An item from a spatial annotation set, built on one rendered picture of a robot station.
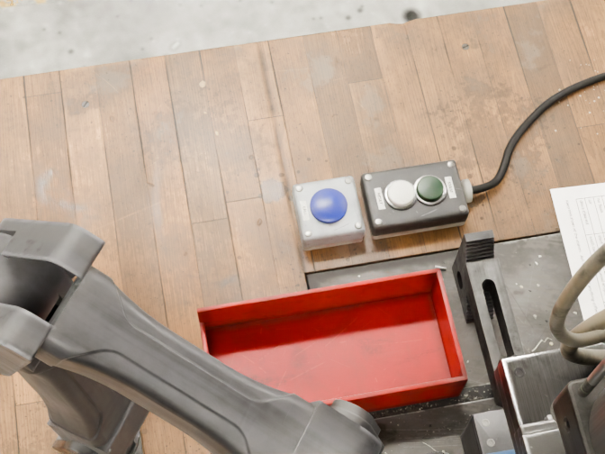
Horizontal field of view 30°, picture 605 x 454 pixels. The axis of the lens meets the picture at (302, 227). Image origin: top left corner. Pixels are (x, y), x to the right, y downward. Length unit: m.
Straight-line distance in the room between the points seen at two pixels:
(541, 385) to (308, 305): 0.32
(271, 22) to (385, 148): 1.20
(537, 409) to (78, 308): 0.39
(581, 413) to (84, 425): 0.41
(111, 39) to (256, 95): 1.17
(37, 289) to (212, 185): 0.50
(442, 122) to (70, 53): 1.29
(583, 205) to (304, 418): 0.60
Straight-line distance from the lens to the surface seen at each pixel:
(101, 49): 2.44
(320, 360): 1.17
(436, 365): 1.18
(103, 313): 0.73
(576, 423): 0.80
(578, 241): 1.26
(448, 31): 1.37
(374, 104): 1.30
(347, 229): 1.20
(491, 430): 1.09
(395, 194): 1.21
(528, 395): 0.94
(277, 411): 0.76
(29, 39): 2.49
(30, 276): 0.79
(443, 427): 1.17
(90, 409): 0.95
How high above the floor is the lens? 2.02
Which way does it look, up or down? 66 degrees down
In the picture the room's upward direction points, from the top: 2 degrees clockwise
